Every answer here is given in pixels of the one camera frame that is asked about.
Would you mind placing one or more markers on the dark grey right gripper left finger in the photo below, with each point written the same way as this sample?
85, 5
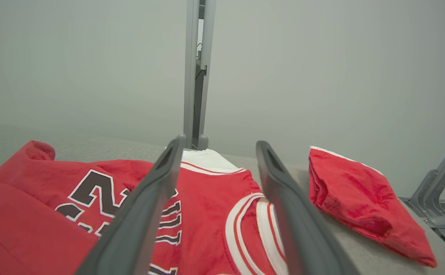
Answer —
138, 229

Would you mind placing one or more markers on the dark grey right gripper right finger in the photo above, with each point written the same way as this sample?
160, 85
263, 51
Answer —
302, 236

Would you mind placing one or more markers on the red shorts with white stripe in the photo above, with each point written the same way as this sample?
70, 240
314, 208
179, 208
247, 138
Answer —
352, 194

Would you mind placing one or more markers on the red Bulls jersey white sleeves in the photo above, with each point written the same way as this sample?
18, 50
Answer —
214, 214

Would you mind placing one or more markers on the grey fabric padded surface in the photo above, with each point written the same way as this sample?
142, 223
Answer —
379, 263

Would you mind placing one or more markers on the grey metal stand base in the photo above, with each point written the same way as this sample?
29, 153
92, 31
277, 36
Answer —
432, 187

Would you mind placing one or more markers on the grey partition post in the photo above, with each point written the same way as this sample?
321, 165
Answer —
208, 38
190, 76

